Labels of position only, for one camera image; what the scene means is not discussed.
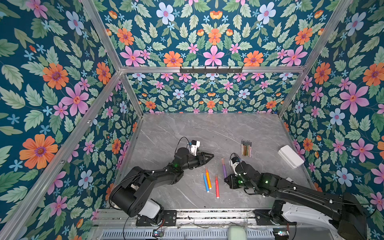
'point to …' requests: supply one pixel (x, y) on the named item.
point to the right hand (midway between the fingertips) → (223, 180)
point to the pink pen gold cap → (250, 149)
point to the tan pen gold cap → (248, 148)
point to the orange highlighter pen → (208, 179)
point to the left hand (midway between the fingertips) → (214, 155)
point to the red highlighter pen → (218, 193)
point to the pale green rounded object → (237, 232)
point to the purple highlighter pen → (224, 169)
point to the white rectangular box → (290, 157)
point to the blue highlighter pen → (206, 186)
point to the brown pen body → (243, 148)
